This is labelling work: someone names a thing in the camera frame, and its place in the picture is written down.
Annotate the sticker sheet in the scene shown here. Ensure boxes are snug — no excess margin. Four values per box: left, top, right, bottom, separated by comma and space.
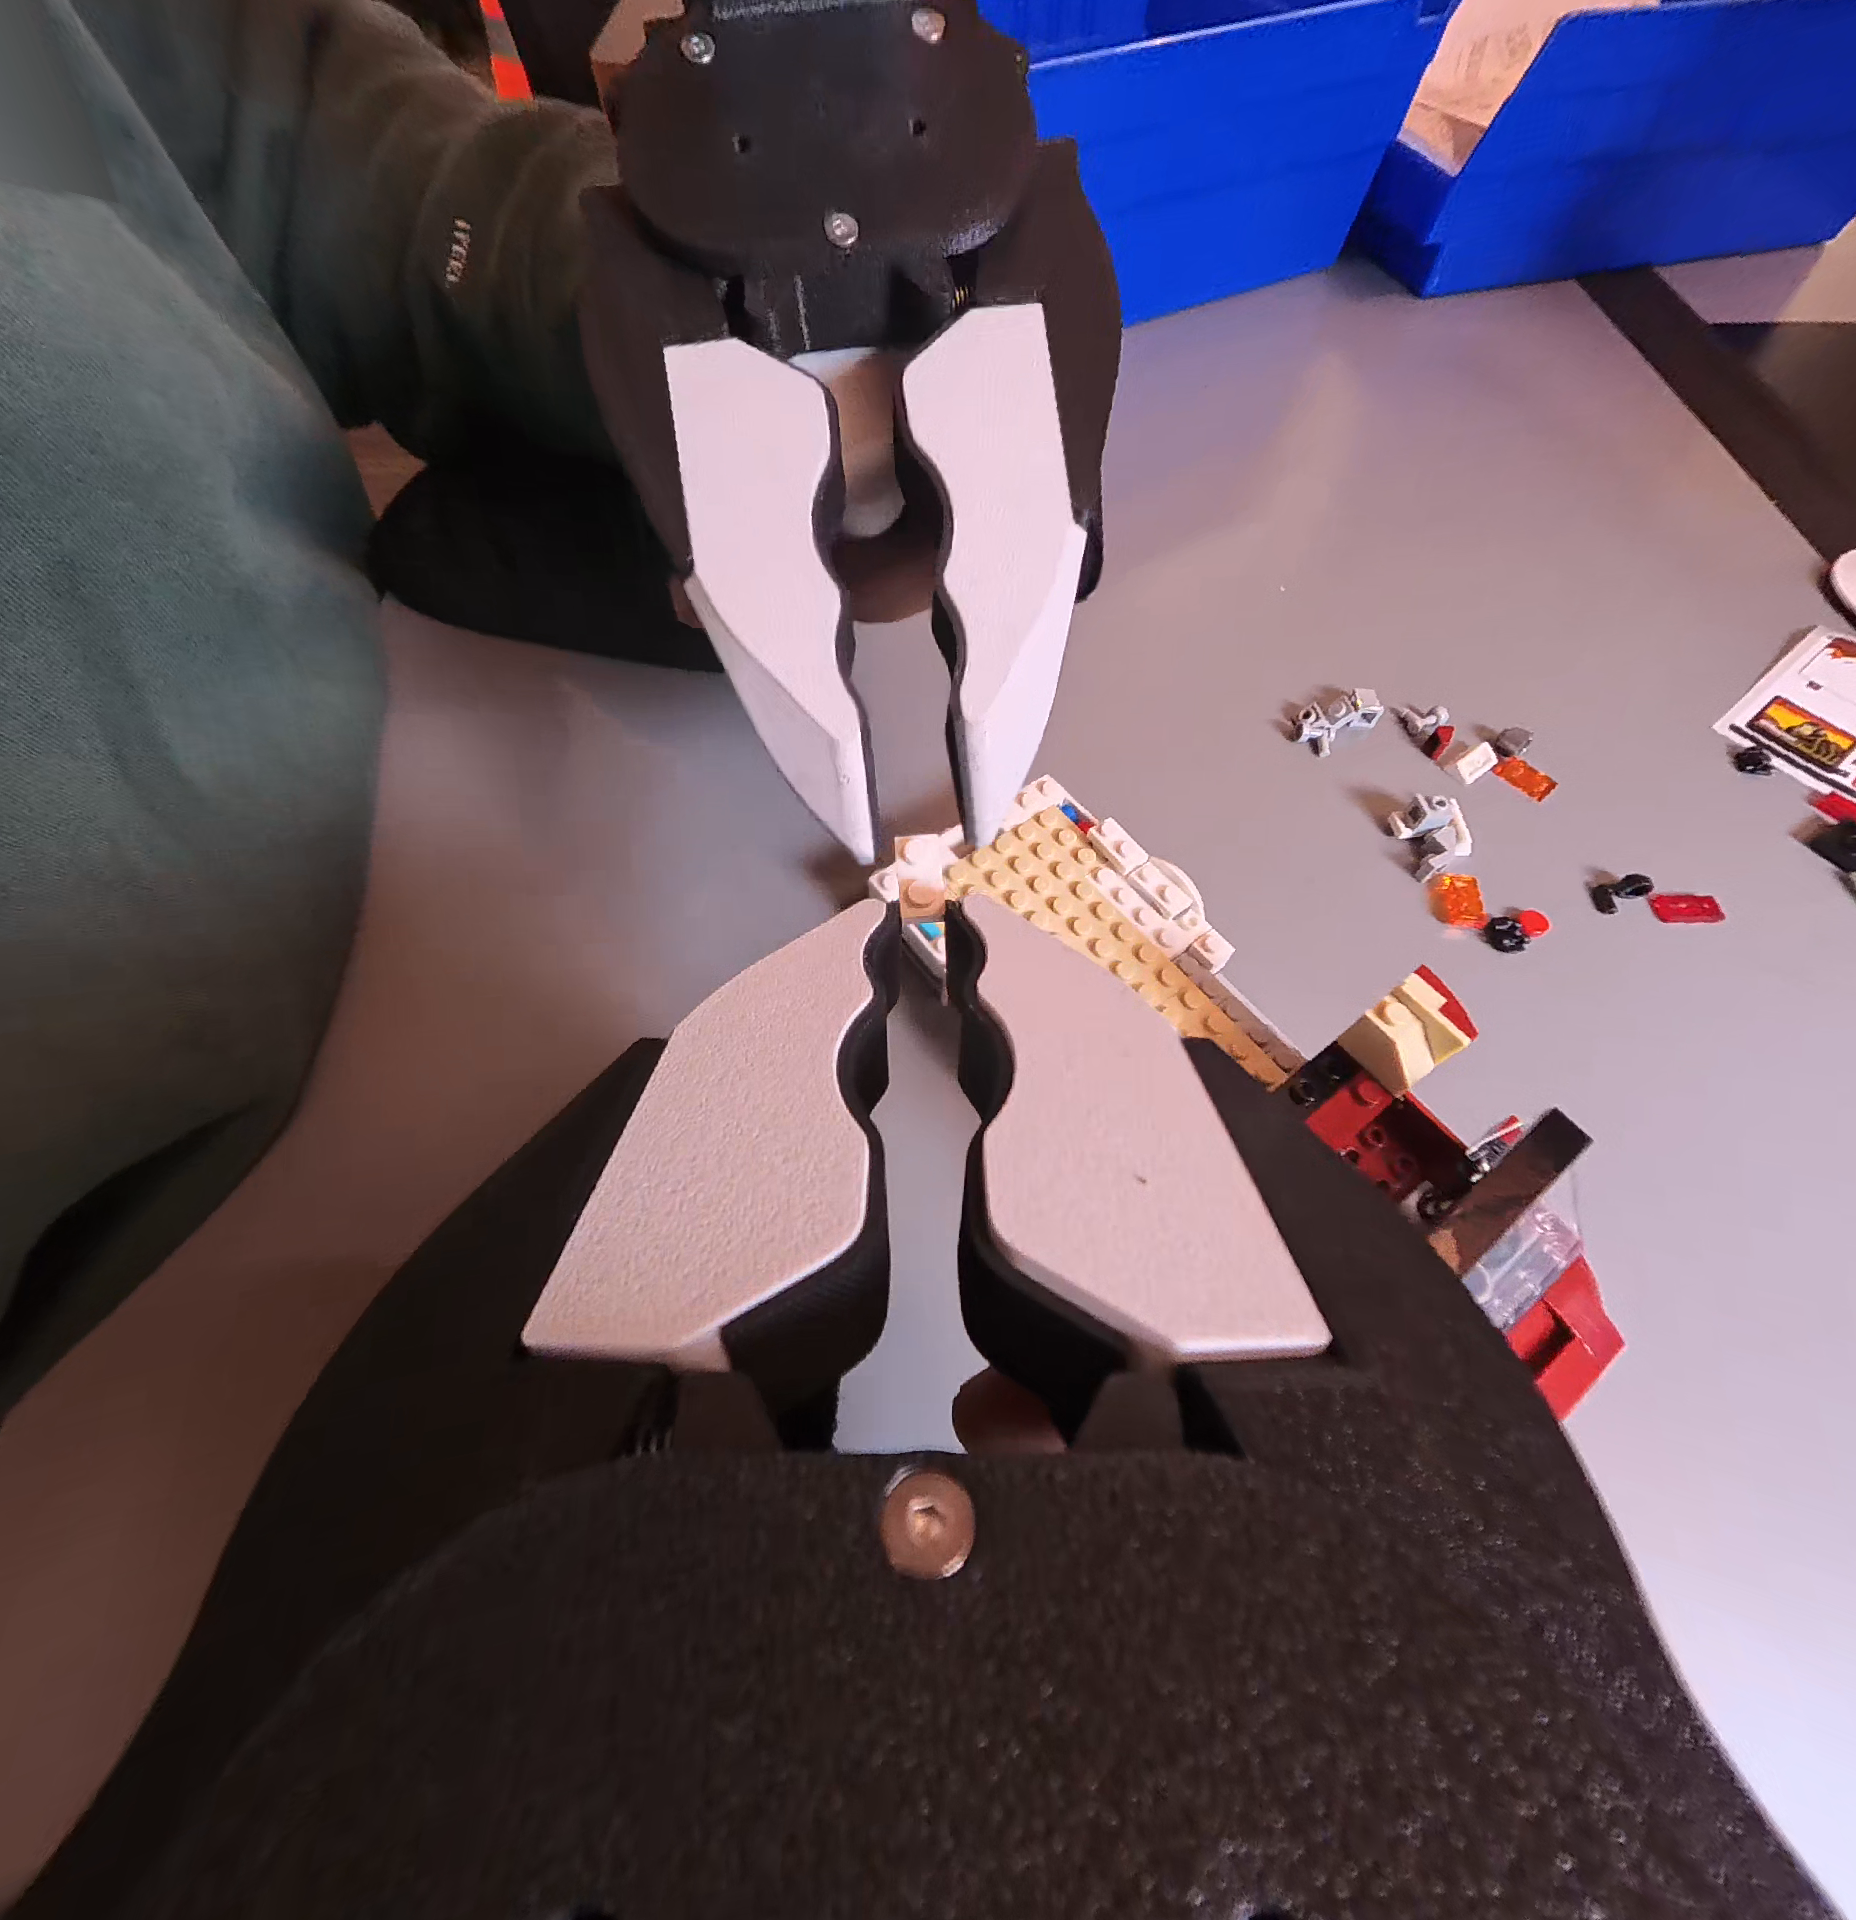
1711, 628, 1856, 802

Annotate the white printed paper sheet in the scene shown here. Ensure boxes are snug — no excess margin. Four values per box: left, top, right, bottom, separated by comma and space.
1398, 0, 1558, 159

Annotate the black oval pad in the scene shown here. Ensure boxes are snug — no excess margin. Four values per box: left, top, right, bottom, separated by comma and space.
363, 450, 728, 672

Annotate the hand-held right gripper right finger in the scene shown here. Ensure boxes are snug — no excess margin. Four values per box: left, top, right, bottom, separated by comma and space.
945, 896, 1334, 1367

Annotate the toy brick truck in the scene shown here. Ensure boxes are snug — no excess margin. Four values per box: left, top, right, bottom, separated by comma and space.
867, 770, 1627, 1424

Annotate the person's left forearm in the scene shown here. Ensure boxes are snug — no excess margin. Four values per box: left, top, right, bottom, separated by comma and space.
73, 0, 632, 460

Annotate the person's torso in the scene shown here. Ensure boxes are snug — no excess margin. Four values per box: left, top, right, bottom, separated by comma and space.
0, 151, 393, 1447

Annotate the pile of small loose bricks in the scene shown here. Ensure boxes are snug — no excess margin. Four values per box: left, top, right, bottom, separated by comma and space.
1288, 687, 1558, 884

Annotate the blue storage bin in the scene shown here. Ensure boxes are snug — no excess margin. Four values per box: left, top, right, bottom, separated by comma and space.
990, 0, 1455, 324
1356, 0, 1856, 297

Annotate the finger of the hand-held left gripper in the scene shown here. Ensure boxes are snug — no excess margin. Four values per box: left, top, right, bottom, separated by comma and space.
899, 300, 1090, 850
662, 335, 885, 863

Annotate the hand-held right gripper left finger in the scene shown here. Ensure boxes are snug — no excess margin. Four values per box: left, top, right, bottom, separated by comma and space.
521, 899, 901, 1373

